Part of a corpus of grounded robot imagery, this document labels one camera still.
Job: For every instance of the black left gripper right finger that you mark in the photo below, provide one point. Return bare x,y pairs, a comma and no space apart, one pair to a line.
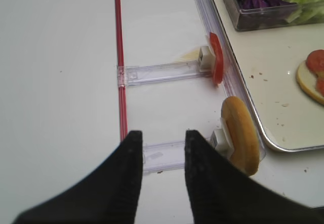
220,193

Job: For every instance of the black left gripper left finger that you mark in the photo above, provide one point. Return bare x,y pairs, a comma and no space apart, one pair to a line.
109,194

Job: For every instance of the upright tomato slices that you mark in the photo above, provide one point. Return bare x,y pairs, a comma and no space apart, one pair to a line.
219,62

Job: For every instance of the white tomato holder block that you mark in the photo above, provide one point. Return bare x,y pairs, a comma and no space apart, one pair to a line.
206,59

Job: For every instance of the tomato slice on bun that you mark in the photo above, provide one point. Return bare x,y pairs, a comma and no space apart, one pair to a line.
314,63

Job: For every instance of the white bun holder block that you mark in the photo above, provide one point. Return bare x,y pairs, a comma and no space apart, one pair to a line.
221,140

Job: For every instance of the upright pale bun half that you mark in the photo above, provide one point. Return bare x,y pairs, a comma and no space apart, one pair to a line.
243,134

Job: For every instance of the left red strip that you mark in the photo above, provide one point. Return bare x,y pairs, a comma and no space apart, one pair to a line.
123,126

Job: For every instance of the silver metal tray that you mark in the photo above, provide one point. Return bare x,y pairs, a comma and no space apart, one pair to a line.
267,60

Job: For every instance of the bottom bun on tray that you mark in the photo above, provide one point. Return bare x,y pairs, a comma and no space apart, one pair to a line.
307,81

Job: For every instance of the clear plastic salad container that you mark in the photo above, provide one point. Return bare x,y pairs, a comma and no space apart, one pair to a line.
244,20

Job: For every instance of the left lower clear rail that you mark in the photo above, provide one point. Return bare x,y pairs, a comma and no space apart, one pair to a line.
163,157

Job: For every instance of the left upper clear rail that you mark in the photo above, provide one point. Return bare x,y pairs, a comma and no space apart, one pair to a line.
150,74

